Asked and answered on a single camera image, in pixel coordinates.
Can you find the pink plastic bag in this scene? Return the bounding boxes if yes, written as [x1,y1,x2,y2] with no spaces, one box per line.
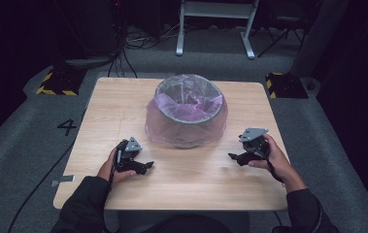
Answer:
[144,73,229,150]

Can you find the black yellow striped block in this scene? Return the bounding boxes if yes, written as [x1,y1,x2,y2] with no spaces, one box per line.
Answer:
[35,66,87,97]
[265,72,310,100]

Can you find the green plastic bucket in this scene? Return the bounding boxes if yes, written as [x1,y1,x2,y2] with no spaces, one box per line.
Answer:
[153,74,224,150]

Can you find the bundle of black cables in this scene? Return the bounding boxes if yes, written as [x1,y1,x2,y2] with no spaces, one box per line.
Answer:
[107,18,185,79]

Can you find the right hand-held gripper cable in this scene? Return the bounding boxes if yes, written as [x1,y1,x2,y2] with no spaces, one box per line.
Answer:
[265,158,284,183]

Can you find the person's right hand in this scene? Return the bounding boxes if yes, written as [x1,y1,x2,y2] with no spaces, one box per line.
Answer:
[249,133,294,183]

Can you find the black floor cable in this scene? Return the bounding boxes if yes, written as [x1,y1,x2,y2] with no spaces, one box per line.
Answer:
[7,108,87,233]

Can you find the person's dark lap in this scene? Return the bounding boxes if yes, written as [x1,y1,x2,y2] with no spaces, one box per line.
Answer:
[139,212,234,233]

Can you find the black tripod stand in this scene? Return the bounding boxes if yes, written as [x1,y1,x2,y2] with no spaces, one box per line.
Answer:
[257,13,309,58]

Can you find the person's left hand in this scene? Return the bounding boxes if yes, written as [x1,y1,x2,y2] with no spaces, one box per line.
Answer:
[97,147,138,188]

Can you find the grey tape strip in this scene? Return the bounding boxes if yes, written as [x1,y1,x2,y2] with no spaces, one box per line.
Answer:
[50,175,76,187]

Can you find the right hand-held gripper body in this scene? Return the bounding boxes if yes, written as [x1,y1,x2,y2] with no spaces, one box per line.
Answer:
[239,127,271,160]

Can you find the grey curtain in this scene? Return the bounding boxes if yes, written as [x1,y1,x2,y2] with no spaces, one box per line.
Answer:
[289,0,351,79]

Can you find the white metal stand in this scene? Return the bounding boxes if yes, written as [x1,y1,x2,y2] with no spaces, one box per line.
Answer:
[175,0,260,60]

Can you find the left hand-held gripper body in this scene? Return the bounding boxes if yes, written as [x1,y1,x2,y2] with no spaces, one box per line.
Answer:
[115,136,144,173]

